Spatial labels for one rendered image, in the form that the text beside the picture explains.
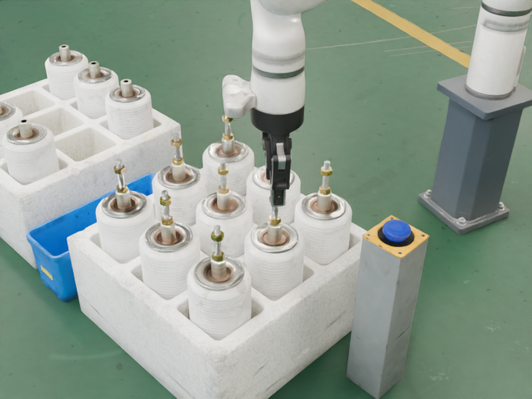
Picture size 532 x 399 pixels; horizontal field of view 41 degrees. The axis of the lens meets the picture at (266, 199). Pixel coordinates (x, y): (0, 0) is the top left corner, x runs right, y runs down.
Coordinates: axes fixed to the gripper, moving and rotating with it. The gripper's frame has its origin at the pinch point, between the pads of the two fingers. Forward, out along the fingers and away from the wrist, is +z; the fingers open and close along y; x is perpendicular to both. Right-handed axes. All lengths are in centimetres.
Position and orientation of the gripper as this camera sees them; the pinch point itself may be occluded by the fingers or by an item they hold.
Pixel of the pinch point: (275, 184)
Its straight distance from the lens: 107.1
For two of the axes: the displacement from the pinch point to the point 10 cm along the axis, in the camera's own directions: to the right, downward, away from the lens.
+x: -10.0, 0.5, -0.9
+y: -1.0, -5.9, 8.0
